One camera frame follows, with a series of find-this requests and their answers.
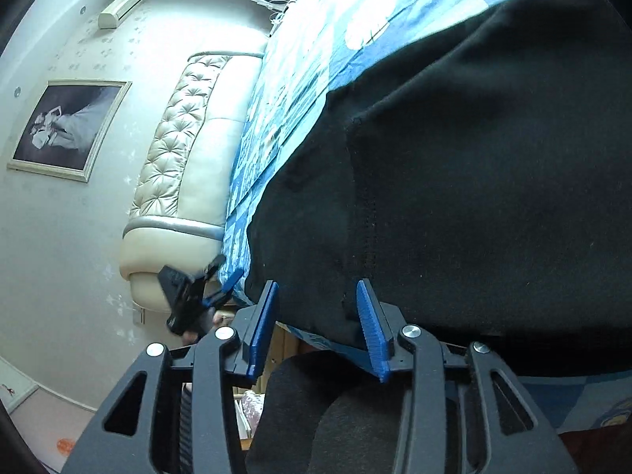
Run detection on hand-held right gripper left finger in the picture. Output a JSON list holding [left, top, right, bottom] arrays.
[[60, 280, 280, 474]]

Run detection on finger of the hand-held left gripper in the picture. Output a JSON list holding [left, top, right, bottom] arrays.
[[199, 255, 226, 290], [201, 269, 244, 310]]

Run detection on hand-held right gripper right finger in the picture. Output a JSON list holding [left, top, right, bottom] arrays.
[[355, 278, 579, 474]]

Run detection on black pants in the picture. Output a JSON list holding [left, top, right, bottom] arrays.
[[244, 0, 632, 380]]

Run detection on person's left hand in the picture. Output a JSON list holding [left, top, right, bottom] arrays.
[[181, 308, 224, 346]]

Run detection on pink floral cloth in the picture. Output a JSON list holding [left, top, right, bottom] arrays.
[[232, 389, 270, 438]]

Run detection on beige tufted headboard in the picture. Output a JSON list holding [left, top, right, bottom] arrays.
[[120, 51, 270, 310]]

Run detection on blue patterned quilt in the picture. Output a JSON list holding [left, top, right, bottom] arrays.
[[217, 0, 632, 435]]

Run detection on white air conditioner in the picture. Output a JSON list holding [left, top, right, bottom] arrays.
[[98, 0, 152, 29]]

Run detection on framed wall picture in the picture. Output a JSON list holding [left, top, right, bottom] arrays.
[[7, 79, 133, 182]]

